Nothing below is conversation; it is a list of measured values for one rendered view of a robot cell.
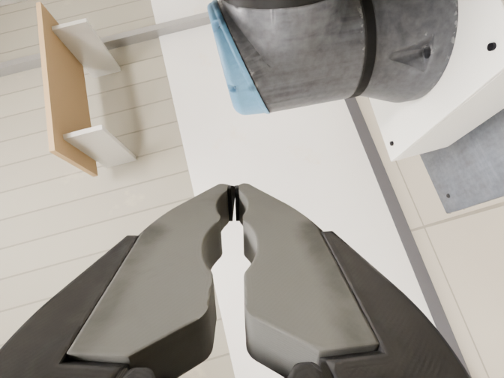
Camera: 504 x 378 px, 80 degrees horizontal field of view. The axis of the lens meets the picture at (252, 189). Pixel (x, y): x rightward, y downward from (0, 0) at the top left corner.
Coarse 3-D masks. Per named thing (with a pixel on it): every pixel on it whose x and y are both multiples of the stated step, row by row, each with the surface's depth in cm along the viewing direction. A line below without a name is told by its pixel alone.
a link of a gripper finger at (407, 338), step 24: (336, 240) 9; (360, 264) 8; (360, 288) 7; (384, 288) 7; (384, 312) 7; (408, 312) 7; (384, 336) 6; (408, 336) 6; (432, 336) 6; (336, 360) 6; (360, 360) 6; (384, 360) 6; (408, 360) 6; (432, 360) 6; (456, 360) 6
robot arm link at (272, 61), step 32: (224, 0) 35; (256, 0) 31; (288, 0) 31; (320, 0) 32; (352, 0) 35; (224, 32) 34; (256, 32) 34; (288, 32) 33; (320, 32) 34; (352, 32) 35; (224, 64) 35; (256, 64) 35; (288, 64) 36; (320, 64) 36; (352, 64) 37; (256, 96) 38; (288, 96) 39; (320, 96) 40
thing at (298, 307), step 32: (256, 192) 12; (256, 224) 10; (288, 224) 10; (256, 256) 8; (288, 256) 8; (320, 256) 8; (256, 288) 7; (288, 288) 7; (320, 288) 7; (256, 320) 7; (288, 320) 7; (320, 320) 7; (352, 320) 7; (256, 352) 7; (288, 352) 7; (320, 352) 6; (352, 352) 6
